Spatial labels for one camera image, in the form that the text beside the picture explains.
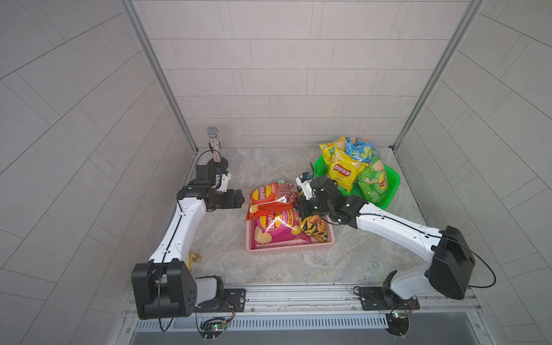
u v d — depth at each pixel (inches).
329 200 23.0
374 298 27.2
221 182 27.2
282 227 31.6
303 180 27.2
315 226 30.2
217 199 26.1
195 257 30.5
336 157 36.5
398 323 26.8
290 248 31.0
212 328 25.5
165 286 15.2
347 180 36.2
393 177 37.1
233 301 27.9
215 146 36.5
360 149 38.0
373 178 34.2
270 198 30.4
